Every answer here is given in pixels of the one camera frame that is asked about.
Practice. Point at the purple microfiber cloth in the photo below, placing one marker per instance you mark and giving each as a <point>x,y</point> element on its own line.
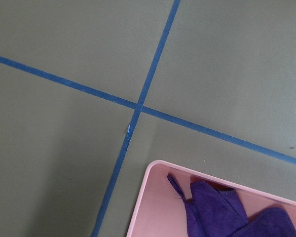
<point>220,213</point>

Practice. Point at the pink plastic bin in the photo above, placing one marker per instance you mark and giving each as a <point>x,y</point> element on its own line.
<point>160,212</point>

